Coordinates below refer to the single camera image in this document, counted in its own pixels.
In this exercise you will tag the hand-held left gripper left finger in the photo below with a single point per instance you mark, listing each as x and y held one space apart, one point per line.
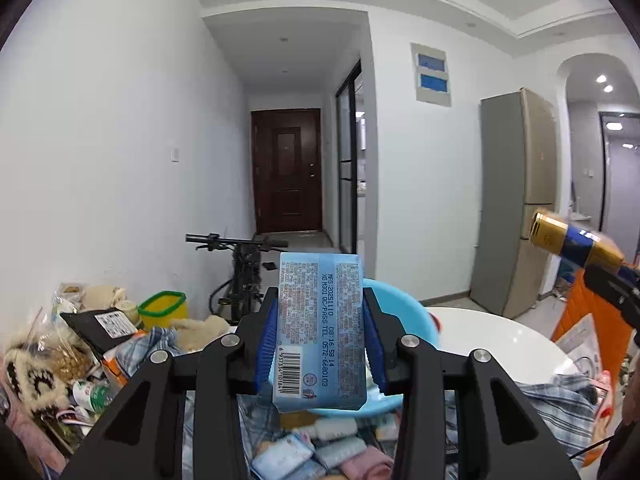
265 345

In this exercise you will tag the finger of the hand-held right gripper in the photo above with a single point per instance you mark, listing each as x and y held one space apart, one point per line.
610 287

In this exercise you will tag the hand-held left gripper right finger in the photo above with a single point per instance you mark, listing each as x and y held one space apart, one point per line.
376 345

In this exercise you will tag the light blue plastic basin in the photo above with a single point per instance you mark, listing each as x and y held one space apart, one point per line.
402 310

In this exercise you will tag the light blue tissue packet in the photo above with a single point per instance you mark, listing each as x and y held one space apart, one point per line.
320 330

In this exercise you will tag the gold and blue cigarette pack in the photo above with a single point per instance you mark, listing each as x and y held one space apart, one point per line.
575 237

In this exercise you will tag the yellow container with green rim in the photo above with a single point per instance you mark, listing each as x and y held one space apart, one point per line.
162 310

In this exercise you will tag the orange bag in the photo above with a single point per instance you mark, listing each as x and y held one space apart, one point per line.
575 310

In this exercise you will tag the white printed plastic bag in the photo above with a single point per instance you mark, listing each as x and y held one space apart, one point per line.
580 342

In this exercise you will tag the small red object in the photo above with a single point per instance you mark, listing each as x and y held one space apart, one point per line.
435 321

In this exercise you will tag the beige plush glove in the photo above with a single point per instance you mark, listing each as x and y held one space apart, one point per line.
200 332

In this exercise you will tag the black bicycle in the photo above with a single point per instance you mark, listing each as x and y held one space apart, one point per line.
245 270

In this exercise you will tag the small black flat object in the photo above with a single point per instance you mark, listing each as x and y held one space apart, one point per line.
269 266

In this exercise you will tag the white roll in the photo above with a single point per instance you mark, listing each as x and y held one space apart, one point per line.
335 428

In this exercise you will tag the small pale blue tissue pack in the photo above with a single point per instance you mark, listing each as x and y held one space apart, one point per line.
282 457

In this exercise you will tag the pink sock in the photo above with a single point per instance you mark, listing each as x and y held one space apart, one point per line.
367 465

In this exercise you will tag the grey refrigerator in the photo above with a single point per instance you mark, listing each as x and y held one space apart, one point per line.
515 200

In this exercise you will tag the grey plaid shirt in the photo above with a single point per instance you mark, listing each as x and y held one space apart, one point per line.
560 410

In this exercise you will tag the small glass jar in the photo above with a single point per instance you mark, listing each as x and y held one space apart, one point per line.
128 311

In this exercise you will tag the orange and white box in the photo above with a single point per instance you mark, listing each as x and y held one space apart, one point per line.
115 367

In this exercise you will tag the beige plush toy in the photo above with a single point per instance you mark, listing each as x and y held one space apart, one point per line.
102 296

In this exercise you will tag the black packet with white label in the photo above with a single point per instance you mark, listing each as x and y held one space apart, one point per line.
95 330

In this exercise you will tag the dark brown door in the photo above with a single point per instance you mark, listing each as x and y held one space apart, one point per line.
286 170

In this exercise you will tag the green and white pouch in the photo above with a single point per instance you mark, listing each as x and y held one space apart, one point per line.
95 395

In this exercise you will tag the black framed glass sliding door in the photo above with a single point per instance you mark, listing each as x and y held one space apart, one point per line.
347 160

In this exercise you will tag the clear bag of nuts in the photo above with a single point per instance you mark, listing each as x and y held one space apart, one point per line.
65 355

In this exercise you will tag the black and white knit hat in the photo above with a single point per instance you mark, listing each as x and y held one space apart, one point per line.
32 382

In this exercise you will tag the pink cloth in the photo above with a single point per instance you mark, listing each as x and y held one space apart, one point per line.
35 440

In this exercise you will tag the grey wall panel blue windows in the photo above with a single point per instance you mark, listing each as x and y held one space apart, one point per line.
432 75

